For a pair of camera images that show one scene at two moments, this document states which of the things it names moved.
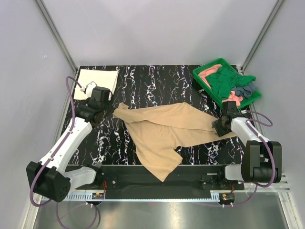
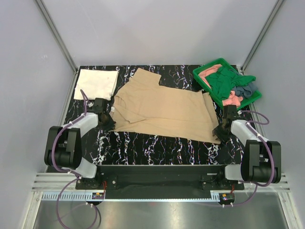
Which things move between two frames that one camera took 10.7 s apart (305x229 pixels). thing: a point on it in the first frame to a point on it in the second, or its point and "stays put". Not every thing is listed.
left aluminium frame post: x=51 y=23 stays put
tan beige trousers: x=157 y=130 to x=145 y=107
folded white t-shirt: x=102 y=78 stays put
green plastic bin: x=243 y=103 stays put
